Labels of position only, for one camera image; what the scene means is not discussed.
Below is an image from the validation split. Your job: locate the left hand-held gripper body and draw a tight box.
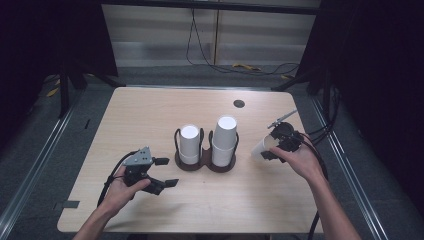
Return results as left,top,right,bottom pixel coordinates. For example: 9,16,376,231
122,146,166,196

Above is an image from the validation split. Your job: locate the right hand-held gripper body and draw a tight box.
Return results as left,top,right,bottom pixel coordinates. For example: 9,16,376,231
267,108,305,153

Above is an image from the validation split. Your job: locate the dark brown double cup holder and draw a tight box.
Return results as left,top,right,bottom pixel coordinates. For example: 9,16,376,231
173,127,240,174

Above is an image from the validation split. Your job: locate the person's right hand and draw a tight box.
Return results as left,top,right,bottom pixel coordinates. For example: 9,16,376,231
269,145,326,185

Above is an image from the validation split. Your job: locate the person's left hand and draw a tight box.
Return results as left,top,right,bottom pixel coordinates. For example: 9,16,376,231
100,165,152,213

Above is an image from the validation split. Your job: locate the black metal stand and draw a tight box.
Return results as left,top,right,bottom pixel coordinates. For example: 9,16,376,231
57,61,127,120
270,65,335,116

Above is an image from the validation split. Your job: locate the grey tape strip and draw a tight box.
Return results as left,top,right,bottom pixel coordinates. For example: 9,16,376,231
61,199,81,210

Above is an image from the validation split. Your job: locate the dark curtain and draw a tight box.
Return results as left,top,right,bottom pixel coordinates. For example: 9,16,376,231
0,0,120,153
295,0,424,219

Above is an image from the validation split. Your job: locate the right hand-held gripper black cable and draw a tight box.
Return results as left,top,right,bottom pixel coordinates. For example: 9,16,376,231
297,131,330,240

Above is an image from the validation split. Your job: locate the hand-held gripper black cable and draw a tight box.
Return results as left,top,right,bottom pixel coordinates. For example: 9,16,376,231
96,150,140,208
297,131,330,240

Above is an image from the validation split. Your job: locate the left hand-held gripper black cable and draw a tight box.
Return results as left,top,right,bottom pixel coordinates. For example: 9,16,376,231
96,150,140,208

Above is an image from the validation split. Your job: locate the bundle of black cables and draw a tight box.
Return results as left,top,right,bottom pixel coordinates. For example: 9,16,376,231
305,85,342,148

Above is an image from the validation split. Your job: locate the metal floor rail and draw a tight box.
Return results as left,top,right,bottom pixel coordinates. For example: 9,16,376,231
309,95,390,240
0,89,85,234

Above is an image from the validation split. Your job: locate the yellow cable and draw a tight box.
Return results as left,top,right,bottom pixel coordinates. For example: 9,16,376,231
231,62,263,72
45,78,62,99

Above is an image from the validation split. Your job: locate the black hanging cable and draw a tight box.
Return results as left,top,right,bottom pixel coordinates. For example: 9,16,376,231
185,8,301,76

